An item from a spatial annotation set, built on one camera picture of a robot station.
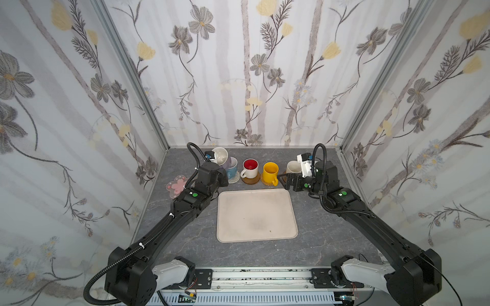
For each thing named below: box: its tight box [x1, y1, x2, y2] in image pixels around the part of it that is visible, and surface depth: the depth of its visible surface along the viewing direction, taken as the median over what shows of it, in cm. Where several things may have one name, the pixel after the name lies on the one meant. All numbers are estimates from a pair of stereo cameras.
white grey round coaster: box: [227, 171, 241, 184], surface depth 106 cm
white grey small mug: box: [211, 146, 229, 166], surface depth 82 cm
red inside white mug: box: [239, 158, 260, 179], surface depth 103 cm
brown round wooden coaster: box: [241, 172, 261, 185], surface depth 106 cm
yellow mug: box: [262, 161, 279, 187], surface depth 101 cm
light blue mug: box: [226, 156, 238, 180], surface depth 101 cm
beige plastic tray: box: [216, 188, 299, 243], surface depth 93 cm
